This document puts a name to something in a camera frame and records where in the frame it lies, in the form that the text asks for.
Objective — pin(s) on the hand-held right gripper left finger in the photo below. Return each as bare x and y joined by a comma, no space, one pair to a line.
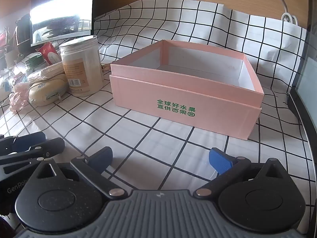
102,158

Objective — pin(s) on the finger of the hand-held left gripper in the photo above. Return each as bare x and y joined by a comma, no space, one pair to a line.
49,147
29,141

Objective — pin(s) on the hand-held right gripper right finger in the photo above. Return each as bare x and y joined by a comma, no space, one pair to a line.
220,161

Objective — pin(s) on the pink cardboard box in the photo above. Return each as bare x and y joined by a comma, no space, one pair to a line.
173,96

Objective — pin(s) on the beige zip pouch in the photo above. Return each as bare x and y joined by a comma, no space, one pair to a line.
42,94

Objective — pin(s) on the black white checked tablecloth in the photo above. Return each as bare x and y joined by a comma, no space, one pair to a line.
148,133

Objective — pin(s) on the green lidded jar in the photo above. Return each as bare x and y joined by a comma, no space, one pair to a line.
34,63

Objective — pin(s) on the clear jar of white powder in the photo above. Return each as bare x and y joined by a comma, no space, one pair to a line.
81,74

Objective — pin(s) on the red white packet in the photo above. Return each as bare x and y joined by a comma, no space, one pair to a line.
50,54

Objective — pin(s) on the black framed display screen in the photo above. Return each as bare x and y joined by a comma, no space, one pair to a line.
309,79

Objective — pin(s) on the black computer monitor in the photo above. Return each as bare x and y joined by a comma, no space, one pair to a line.
62,5

